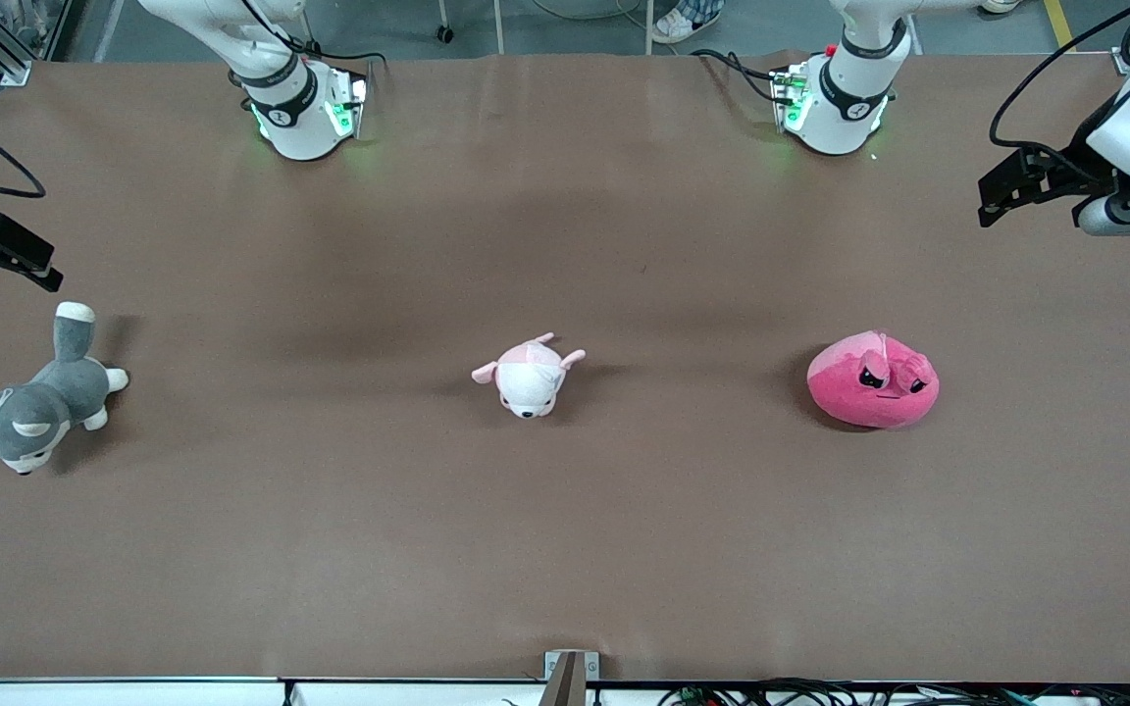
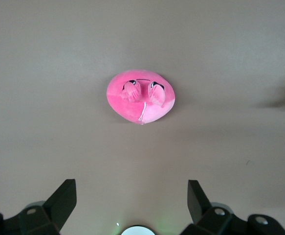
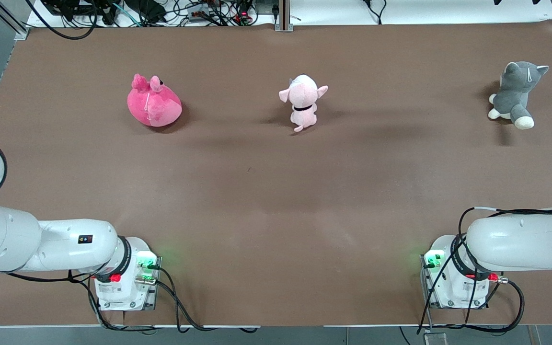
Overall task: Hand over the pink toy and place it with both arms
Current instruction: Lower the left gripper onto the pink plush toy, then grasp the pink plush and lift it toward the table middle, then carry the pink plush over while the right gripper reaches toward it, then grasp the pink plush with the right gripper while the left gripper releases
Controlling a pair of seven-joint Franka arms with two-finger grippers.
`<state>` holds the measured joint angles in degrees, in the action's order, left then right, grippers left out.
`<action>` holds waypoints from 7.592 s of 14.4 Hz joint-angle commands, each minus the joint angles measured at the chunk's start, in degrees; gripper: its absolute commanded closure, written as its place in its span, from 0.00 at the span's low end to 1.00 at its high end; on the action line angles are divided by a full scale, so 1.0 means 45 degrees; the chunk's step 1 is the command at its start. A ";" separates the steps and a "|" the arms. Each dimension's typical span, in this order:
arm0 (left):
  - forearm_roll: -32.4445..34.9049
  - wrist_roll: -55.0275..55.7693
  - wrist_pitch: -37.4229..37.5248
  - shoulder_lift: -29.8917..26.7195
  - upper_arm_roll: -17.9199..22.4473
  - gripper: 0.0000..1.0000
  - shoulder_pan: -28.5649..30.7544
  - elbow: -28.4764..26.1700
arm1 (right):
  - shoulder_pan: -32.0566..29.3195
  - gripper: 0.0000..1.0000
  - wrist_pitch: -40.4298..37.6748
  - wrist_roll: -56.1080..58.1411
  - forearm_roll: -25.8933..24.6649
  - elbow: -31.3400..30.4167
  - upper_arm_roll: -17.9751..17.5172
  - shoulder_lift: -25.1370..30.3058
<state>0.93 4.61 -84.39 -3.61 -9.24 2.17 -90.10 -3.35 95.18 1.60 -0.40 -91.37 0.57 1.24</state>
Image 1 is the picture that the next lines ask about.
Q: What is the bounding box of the round pink plush toy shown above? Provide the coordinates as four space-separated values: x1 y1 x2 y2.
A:
806 330 941 430

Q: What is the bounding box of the grey white plush husky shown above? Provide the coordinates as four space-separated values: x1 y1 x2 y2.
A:
0 301 130 477

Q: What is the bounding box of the checkered white sneaker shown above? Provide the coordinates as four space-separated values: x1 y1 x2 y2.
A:
651 0 723 45

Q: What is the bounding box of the white pink plush puppy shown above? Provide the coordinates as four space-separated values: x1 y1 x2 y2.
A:
471 332 587 420

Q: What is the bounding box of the brown table cover sheet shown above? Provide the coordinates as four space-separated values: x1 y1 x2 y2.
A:
0 51 1130 684

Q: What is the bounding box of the black left arm base cable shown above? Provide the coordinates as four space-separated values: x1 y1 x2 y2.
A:
691 47 784 104

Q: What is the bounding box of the tangled black cable bundle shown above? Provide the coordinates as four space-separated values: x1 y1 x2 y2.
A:
658 677 1130 706

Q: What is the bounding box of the metal bracket with post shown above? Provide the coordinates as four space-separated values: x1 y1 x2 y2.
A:
544 650 600 706

